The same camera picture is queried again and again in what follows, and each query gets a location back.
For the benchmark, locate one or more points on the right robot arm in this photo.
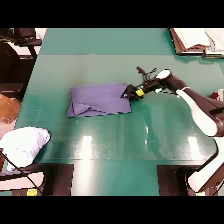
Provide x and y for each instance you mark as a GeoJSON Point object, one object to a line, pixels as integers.
{"type": "Point", "coordinates": [203, 113]}

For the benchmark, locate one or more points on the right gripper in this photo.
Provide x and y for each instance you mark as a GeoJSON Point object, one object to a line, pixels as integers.
{"type": "Point", "coordinates": [136, 92]}

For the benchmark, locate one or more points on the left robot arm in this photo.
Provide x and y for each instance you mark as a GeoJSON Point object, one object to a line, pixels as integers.
{"type": "Point", "coordinates": [20, 182]}

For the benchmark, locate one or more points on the purple T-shirt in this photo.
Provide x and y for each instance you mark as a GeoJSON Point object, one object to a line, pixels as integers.
{"type": "Point", "coordinates": [100, 98]}

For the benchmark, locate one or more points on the heap of clothes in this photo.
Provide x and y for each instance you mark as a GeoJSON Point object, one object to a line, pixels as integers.
{"type": "Point", "coordinates": [219, 94]}
{"type": "Point", "coordinates": [196, 40]}

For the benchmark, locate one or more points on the white garment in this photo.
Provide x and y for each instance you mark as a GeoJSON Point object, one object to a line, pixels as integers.
{"type": "Point", "coordinates": [21, 145]}

